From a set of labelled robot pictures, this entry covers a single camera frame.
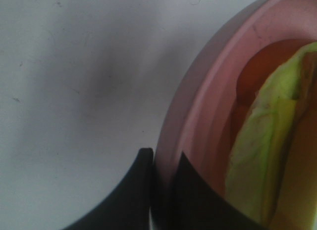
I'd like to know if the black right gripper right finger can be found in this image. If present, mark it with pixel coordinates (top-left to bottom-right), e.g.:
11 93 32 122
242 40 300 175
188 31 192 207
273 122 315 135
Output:
152 154 262 230

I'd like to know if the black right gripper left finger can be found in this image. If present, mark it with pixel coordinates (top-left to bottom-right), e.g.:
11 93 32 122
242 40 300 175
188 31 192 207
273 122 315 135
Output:
66 148 154 230

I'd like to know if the pink plate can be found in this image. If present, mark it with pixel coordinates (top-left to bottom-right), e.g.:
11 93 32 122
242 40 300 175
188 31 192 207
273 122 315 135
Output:
153 0 317 211

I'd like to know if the sandwich with lettuce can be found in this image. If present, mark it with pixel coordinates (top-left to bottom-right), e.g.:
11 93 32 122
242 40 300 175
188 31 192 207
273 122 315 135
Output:
224 40 317 230

